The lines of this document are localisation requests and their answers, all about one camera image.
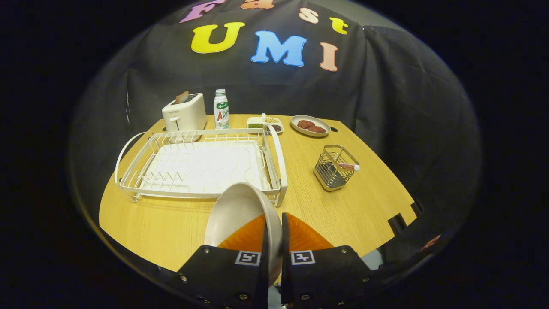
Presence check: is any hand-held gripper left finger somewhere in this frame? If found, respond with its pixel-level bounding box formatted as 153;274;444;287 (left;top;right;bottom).
169;214;270;309

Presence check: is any white divided bean tray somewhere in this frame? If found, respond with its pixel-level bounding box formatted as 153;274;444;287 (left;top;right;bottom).
247;113;284;134

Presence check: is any cream round plate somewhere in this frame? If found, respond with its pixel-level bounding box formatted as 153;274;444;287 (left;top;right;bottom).
204;182;284;286

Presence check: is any white toaster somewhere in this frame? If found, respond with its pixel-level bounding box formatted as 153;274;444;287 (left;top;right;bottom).
162;93;207;133

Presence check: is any black backdrop cloth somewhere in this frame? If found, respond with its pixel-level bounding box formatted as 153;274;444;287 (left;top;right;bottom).
69;0;481;275

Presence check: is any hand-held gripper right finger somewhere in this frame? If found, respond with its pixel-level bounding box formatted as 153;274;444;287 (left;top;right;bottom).
281;212;374;309

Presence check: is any cream oval meat dish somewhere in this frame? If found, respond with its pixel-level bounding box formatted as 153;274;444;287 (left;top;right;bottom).
290;115;331;138

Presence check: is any metal wire basket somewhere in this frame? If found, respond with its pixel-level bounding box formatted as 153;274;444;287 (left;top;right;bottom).
313;145;360;192

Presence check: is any white wire dish rack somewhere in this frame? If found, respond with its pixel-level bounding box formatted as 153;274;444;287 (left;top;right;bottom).
114;124;289;207

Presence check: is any white green-label drink bottle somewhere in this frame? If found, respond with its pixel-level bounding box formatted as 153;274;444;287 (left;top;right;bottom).
214;89;230;130

